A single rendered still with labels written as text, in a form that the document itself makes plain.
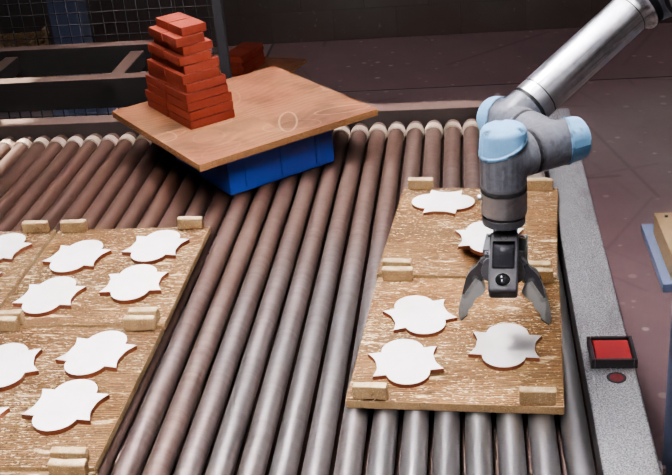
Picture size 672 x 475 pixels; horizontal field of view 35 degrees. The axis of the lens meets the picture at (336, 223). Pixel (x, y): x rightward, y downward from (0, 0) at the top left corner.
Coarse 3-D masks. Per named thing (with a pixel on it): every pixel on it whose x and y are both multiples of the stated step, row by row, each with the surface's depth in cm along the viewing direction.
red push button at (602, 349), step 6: (594, 342) 186; (600, 342) 186; (606, 342) 186; (612, 342) 186; (618, 342) 185; (624, 342) 185; (594, 348) 184; (600, 348) 184; (606, 348) 184; (612, 348) 184; (618, 348) 184; (624, 348) 184; (594, 354) 183; (600, 354) 183; (606, 354) 182; (612, 354) 182; (618, 354) 182; (624, 354) 182; (630, 354) 182
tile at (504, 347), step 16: (480, 336) 188; (496, 336) 187; (512, 336) 187; (528, 336) 187; (480, 352) 183; (496, 352) 183; (512, 352) 182; (528, 352) 182; (496, 368) 179; (512, 368) 179
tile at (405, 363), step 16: (384, 352) 186; (400, 352) 185; (416, 352) 185; (432, 352) 184; (384, 368) 181; (400, 368) 181; (416, 368) 181; (432, 368) 180; (400, 384) 177; (416, 384) 177
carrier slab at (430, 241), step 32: (416, 192) 246; (480, 192) 243; (544, 192) 240; (416, 224) 231; (448, 224) 230; (544, 224) 226; (384, 256) 219; (416, 256) 218; (448, 256) 217; (480, 256) 216; (544, 256) 214
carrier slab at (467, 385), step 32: (384, 288) 207; (416, 288) 206; (448, 288) 205; (384, 320) 197; (480, 320) 194; (512, 320) 193; (448, 352) 186; (544, 352) 183; (352, 384) 179; (448, 384) 177; (480, 384) 176; (512, 384) 176; (544, 384) 175
